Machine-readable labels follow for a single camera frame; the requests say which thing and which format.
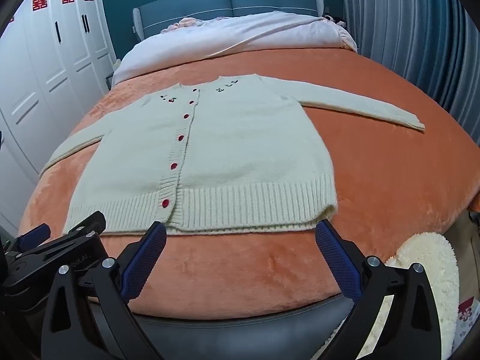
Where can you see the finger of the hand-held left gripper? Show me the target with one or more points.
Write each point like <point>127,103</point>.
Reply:
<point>90,225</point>
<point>33,237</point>

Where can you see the cream knit cardigan red buttons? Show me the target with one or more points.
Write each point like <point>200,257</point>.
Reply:
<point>243,150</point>

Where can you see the black white small plush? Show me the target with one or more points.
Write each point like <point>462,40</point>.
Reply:
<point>333,19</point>

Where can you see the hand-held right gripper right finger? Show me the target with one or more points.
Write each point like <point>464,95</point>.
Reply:
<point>337,262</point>

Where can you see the blue grey curtain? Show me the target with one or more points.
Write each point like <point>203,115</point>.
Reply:
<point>412,26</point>

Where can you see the dark nightstand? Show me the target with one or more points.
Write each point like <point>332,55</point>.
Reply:
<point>111,78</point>

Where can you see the white wardrobe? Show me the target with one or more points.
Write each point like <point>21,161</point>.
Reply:
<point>45,82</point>

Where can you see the orange plush blanket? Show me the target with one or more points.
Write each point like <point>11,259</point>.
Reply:
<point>375,176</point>

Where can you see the blue upholstered headboard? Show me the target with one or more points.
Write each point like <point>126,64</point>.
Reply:
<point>195,7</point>

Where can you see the white fluffy fleece blanket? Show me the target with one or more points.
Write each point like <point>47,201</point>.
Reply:
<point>423,262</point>

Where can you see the floral patterned mat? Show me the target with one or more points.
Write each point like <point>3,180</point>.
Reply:
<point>465,318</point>

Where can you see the pink pillow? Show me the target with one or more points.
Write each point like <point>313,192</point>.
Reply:
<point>187,24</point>

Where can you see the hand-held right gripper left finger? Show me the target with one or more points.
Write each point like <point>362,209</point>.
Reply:
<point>144,262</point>

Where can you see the grey leather bed frame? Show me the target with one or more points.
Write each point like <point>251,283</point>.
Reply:
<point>243,330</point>

